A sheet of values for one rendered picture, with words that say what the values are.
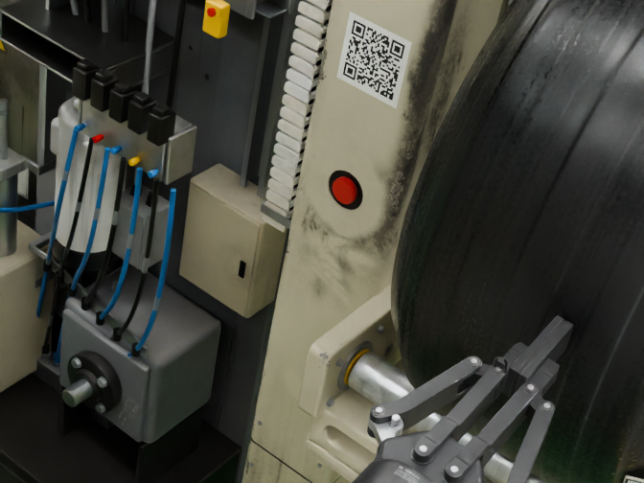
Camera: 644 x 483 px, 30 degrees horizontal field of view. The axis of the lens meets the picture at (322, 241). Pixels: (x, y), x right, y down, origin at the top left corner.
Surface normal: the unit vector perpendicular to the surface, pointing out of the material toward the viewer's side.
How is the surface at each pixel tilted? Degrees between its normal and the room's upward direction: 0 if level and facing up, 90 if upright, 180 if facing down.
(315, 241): 90
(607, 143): 56
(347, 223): 90
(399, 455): 9
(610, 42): 41
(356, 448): 0
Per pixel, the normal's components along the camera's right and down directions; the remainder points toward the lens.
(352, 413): 0.16, -0.78
